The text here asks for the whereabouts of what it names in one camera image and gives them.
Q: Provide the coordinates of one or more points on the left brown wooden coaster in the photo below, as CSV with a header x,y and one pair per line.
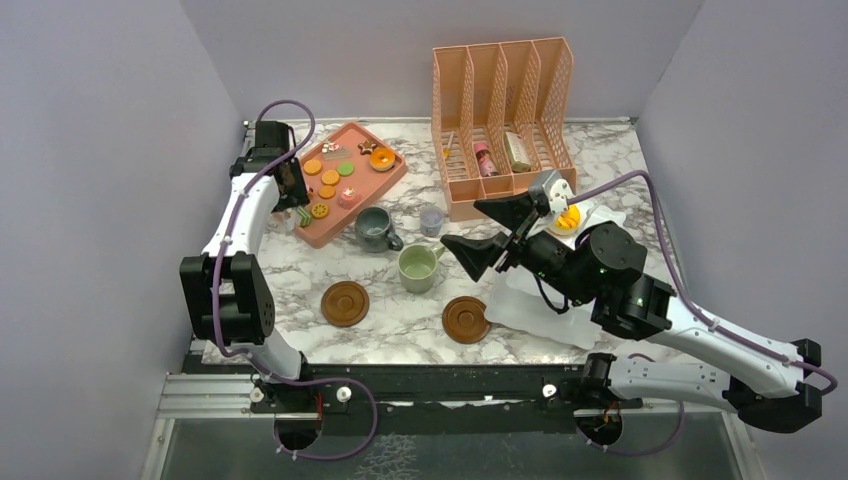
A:
x,y
345,303

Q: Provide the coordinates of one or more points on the orange glazed donut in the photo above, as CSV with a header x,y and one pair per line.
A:
x,y
382,159

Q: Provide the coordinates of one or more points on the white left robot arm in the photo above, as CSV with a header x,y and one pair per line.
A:
x,y
229,301

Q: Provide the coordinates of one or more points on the green layered cake slice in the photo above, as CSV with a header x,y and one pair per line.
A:
x,y
304,215

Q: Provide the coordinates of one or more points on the brown star cookie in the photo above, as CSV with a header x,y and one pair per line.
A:
x,y
367,147

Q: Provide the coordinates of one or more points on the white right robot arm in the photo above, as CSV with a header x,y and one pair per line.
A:
x,y
762,381

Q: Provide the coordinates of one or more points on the light green ceramic mug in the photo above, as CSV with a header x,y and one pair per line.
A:
x,y
417,266

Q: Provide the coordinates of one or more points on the yellow flower cookie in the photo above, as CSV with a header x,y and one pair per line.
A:
x,y
320,210

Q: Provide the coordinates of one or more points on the tan box in organizer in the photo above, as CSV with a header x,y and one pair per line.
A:
x,y
517,155

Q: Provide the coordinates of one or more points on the pink bottle in organizer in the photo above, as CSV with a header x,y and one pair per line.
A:
x,y
485,160

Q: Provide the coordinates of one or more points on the pink dessert tray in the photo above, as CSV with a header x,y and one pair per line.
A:
x,y
340,146

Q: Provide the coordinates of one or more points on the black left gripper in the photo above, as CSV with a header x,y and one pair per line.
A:
x,y
535,253

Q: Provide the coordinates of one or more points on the dark blue-green ceramic mug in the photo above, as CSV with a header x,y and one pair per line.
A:
x,y
374,231

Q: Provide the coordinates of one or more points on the pink snowball cake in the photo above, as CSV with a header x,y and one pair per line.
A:
x,y
349,198

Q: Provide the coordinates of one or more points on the orange round biscuit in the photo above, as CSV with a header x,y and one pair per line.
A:
x,y
312,167

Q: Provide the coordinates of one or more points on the white tiered dessert stand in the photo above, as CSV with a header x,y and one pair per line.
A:
x,y
517,302

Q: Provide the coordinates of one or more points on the pink mesh file organizer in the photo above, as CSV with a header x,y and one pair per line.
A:
x,y
481,91

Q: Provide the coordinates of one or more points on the yellow frosted donut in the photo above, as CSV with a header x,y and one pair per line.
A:
x,y
568,222

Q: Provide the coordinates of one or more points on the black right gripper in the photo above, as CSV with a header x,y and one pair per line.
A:
x,y
273,140

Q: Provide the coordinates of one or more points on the green macaron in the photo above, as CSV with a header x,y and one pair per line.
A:
x,y
345,169

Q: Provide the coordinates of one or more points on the brown wooden coaster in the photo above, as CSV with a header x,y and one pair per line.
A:
x,y
345,303
464,321

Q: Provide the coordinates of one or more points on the right brown wooden coaster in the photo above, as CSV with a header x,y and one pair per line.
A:
x,y
464,321

